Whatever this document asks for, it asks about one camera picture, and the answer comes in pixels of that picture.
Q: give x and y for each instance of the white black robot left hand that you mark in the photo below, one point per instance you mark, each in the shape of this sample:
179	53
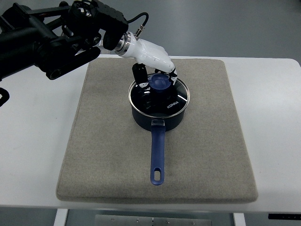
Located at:
146	54

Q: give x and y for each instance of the glass pot lid blue knob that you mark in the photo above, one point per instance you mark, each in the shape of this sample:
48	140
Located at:
158	94

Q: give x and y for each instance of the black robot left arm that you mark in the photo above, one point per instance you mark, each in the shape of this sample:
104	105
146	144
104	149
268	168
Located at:
57	40

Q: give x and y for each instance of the beige felt mat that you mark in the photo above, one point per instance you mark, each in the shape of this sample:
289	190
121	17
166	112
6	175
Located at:
108	155

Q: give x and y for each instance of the white left table leg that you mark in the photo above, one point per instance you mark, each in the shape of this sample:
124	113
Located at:
61	217

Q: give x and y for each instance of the white table leg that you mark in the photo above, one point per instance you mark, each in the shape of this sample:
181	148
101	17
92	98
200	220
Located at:
61	217
239	219

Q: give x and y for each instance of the white right table leg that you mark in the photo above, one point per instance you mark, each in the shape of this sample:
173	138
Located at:
239	219

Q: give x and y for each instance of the black table control panel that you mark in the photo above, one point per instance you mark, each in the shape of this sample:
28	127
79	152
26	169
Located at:
284	216

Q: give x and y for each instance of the dark saucepan with blue handle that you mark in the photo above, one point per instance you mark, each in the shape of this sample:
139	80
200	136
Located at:
158	128

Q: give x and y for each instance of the grey metal base plate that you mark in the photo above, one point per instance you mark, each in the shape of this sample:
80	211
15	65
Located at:
115	220

